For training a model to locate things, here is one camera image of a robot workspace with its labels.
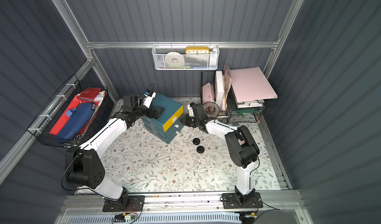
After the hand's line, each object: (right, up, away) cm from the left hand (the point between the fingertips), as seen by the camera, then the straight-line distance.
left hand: (159, 106), depth 86 cm
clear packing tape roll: (+35, -5, +14) cm, 38 cm away
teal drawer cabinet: (-3, -12, +1) cm, 13 cm away
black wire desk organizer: (+49, -3, +13) cm, 51 cm away
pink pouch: (+31, +9, +19) cm, 37 cm away
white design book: (+36, +10, +4) cm, 38 cm away
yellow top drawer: (+6, -10, -5) cm, 13 cm away
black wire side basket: (-43, -9, -23) cm, 50 cm away
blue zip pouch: (-36, -6, -15) cm, 39 cm away
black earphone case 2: (+25, -27, +6) cm, 37 cm away
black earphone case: (+22, -23, +11) cm, 34 cm away
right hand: (+14, -10, +7) cm, 19 cm away
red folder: (-37, +6, -5) cm, 38 cm away
